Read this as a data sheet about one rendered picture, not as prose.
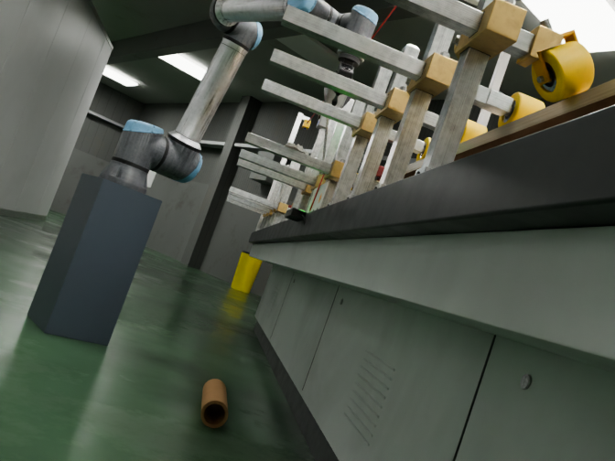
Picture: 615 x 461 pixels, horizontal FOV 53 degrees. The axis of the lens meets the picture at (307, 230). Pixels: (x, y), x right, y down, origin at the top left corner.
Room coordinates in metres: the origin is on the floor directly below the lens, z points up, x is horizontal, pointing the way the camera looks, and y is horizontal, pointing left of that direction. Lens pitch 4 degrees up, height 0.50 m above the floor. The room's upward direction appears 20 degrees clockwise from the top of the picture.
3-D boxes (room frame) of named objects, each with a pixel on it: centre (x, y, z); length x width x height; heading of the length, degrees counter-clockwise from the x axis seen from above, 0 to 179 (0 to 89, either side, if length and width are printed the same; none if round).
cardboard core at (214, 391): (1.99, 0.09, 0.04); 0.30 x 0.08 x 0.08; 8
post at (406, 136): (1.18, -0.12, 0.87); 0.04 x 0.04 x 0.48; 8
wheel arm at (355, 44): (1.13, -0.07, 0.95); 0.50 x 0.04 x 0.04; 98
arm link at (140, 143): (2.45, 0.75, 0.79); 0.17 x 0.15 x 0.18; 132
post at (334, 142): (2.17, 0.01, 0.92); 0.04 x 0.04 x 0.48; 8
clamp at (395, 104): (1.41, -0.09, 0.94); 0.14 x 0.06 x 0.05; 8
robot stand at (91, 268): (2.44, 0.75, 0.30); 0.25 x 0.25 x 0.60; 39
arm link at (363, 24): (1.94, 0.06, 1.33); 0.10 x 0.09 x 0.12; 42
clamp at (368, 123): (1.65, -0.06, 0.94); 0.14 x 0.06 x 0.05; 8
